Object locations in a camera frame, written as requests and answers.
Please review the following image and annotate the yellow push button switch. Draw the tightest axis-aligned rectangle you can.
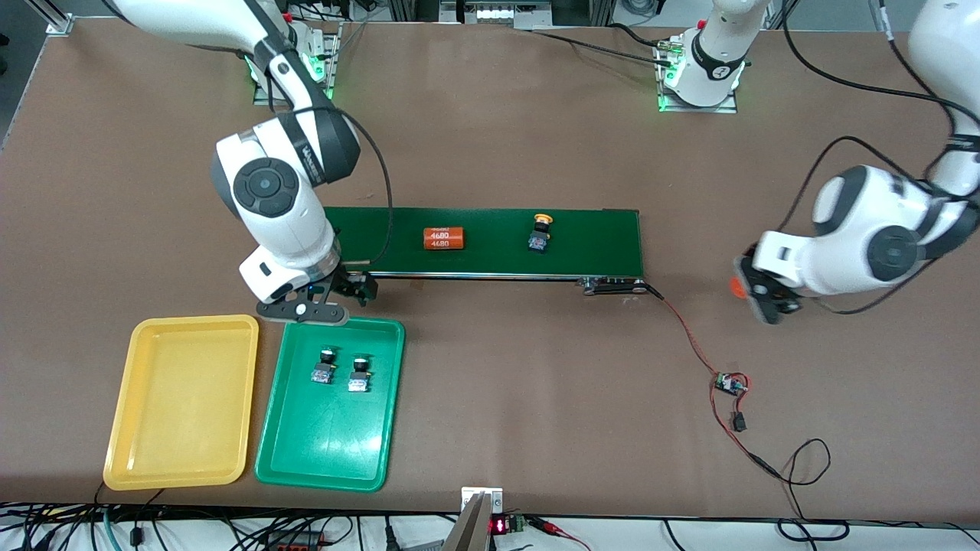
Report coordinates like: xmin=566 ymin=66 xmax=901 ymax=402
xmin=527 ymin=214 xmax=555 ymax=254

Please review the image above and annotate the red clip lead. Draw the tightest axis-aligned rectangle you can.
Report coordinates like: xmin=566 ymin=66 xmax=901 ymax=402
xmin=528 ymin=517 xmax=592 ymax=551

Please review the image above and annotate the thin black looped cable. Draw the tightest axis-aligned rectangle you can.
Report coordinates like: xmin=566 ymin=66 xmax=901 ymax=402
xmin=777 ymin=438 xmax=851 ymax=543

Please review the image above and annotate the small aluminium bracket plate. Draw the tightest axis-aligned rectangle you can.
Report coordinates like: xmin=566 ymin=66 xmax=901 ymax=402
xmin=461 ymin=487 xmax=504 ymax=514

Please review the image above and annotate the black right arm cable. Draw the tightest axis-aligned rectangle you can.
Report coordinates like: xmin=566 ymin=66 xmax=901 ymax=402
xmin=329 ymin=107 xmax=395 ymax=269

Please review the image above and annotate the aluminium frame profile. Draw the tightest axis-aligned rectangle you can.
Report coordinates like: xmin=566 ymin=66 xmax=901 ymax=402
xmin=23 ymin=0 xmax=74 ymax=35

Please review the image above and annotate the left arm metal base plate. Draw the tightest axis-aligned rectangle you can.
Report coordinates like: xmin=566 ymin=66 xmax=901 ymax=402
xmin=657 ymin=38 xmax=740 ymax=114

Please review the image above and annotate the grey metal mount post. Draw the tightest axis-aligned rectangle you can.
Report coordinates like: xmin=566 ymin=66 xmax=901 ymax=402
xmin=440 ymin=494 xmax=491 ymax=551

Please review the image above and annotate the red and black wire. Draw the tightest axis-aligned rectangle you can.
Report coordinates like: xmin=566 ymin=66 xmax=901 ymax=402
xmin=645 ymin=283 xmax=783 ymax=481

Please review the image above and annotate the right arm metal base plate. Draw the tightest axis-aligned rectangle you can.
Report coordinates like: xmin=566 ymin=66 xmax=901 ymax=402
xmin=253 ymin=23 xmax=341 ymax=106

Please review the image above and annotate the green conveyor belt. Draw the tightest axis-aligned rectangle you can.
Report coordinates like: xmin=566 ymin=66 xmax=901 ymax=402
xmin=322 ymin=207 xmax=648 ymax=297

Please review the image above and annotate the black base power cable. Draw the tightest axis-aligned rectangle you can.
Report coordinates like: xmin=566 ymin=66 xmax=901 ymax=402
xmin=528 ymin=21 xmax=678 ymax=70

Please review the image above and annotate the silver control box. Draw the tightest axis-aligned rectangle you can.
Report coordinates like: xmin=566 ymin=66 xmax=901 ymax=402
xmin=440 ymin=0 xmax=552 ymax=30

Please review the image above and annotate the yellow plastic tray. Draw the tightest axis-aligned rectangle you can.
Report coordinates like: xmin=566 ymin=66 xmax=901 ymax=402
xmin=103 ymin=315 xmax=260 ymax=491

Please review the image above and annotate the green plastic tray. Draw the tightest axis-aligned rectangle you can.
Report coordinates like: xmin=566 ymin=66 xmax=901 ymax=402
xmin=254 ymin=312 xmax=406 ymax=493

